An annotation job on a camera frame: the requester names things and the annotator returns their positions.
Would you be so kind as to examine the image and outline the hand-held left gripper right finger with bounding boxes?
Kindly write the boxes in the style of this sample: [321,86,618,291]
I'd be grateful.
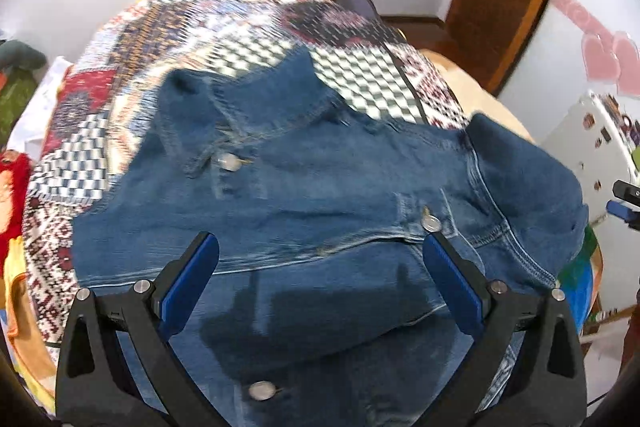
[422,232,587,427]

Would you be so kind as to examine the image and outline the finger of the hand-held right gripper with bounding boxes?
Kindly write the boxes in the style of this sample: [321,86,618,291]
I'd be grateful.
[606,179,640,230]

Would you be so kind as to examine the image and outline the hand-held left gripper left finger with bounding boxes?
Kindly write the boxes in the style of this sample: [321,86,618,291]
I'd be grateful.
[54,231,226,427]

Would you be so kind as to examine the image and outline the blue denim jacket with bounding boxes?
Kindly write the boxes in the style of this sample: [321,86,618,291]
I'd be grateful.
[70,49,591,427]

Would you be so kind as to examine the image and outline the white refrigerator with magnets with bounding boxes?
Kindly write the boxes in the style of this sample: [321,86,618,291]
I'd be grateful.
[540,89,640,313]

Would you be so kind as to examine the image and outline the green and blue bag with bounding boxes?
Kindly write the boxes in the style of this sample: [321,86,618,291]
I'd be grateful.
[557,227,601,333]

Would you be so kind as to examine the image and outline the orange yellow cloth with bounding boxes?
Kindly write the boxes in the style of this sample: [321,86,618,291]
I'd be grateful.
[0,237,57,410]

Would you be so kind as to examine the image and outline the beige bed sheet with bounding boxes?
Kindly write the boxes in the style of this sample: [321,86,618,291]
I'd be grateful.
[420,49,538,142]

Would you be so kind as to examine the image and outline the red fluffy cloth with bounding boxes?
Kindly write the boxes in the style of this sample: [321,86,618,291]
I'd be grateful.
[0,149,33,268]

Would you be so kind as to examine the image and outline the patterned patchwork blanket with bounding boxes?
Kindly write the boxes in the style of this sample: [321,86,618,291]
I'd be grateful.
[25,0,531,408]

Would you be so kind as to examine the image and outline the white cloth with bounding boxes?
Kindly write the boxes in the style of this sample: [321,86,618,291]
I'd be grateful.
[10,56,76,148]

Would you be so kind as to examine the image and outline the green plush toy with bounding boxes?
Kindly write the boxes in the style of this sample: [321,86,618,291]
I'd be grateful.
[0,39,48,142]

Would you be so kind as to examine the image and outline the wooden baseboard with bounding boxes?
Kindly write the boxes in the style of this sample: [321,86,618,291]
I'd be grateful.
[380,14,448,55]

